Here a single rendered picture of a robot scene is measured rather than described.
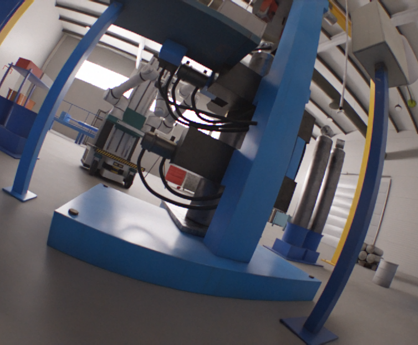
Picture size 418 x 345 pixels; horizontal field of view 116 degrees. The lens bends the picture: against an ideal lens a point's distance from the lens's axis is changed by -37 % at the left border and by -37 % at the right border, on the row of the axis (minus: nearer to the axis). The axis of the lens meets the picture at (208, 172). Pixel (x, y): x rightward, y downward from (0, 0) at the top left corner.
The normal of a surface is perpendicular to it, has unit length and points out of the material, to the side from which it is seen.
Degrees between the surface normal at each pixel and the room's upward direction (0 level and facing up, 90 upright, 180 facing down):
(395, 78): 180
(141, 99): 90
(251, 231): 90
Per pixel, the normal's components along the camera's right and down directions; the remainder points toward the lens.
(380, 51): -0.38, 0.92
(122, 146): 0.63, 0.18
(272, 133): 0.34, 0.05
